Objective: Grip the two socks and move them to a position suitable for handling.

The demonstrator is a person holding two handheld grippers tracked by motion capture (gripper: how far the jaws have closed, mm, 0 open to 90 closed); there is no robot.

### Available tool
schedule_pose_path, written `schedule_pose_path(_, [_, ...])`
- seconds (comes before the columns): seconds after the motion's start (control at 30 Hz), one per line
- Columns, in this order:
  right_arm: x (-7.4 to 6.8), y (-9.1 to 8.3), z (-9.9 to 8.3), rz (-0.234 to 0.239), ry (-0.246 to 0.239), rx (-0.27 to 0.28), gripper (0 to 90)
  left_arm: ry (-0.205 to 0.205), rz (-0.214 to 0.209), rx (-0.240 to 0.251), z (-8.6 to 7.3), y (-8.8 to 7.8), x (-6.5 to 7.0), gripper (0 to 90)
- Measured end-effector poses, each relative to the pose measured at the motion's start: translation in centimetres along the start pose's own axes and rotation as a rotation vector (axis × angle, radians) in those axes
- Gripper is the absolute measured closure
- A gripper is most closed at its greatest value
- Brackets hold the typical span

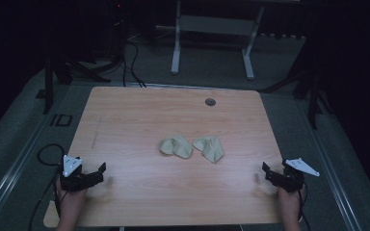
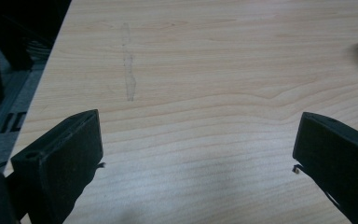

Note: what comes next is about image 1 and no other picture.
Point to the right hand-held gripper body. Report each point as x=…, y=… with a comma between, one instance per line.
x=290, y=181

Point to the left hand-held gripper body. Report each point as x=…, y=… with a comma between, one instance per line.
x=72, y=181

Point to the person's left hand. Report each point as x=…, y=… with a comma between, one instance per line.
x=72, y=199

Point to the person's right hand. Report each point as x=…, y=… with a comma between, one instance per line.
x=289, y=200

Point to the black metal stand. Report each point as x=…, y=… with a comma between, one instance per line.
x=48, y=86
x=313, y=102

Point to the grey round table grommet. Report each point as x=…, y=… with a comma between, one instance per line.
x=210, y=102

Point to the dark equipment with red light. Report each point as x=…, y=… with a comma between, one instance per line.
x=118, y=29

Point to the aluminium floor rail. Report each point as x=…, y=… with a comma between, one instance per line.
x=13, y=170
x=330, y=173

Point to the white metal table frame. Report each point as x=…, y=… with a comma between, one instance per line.
x=216, y=25

